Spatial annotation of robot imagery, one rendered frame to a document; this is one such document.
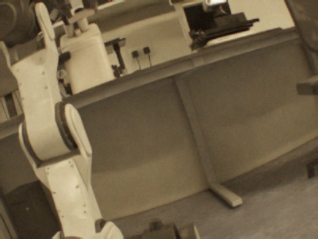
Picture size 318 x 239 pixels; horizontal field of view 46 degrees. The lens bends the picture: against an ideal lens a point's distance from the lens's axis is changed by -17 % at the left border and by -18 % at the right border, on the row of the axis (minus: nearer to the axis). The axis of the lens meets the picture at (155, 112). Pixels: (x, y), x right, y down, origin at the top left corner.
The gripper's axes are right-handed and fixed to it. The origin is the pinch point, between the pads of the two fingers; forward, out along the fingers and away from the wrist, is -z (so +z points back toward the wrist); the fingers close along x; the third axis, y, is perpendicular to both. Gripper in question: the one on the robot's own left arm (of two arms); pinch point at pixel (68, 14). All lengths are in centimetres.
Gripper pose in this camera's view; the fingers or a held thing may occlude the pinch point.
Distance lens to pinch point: 169.6
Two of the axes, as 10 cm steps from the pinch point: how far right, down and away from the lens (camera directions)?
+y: -8.5, 5.2, -0.6
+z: -5.2, -8.6, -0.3
